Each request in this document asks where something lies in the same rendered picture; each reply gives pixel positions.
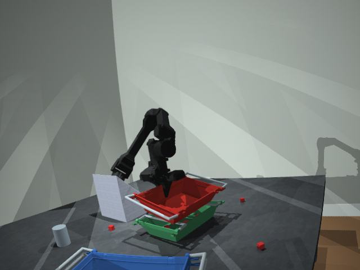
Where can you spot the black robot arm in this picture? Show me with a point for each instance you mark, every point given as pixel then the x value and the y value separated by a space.
pixel 157 120

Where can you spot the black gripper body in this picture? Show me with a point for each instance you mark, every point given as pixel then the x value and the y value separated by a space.
pixel 167 175

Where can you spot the grey cylinder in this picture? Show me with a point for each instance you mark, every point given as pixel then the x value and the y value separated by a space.
pixel 60 233

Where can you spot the green plastic tray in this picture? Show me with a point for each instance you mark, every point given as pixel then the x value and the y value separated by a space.
pixel 156 227

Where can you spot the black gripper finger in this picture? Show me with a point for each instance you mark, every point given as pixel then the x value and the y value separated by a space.
pixel 156 183
pixel 166 186

